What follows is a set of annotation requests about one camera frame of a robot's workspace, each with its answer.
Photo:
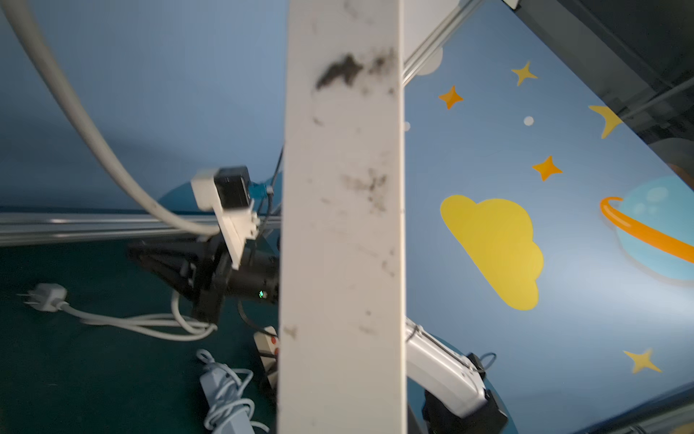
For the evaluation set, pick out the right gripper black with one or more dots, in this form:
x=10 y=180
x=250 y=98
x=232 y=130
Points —
x=205 y=273

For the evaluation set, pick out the white power strip with cord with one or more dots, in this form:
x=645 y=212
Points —
x=223 y=387

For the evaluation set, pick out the white power strip usb ports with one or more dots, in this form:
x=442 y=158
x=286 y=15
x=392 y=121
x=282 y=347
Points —
x=111 y=104

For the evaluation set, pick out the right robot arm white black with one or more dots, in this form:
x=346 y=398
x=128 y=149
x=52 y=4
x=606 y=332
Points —
x=456 y=397

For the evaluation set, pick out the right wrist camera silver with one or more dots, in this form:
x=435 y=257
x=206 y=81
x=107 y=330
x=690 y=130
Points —
x=225 y=191

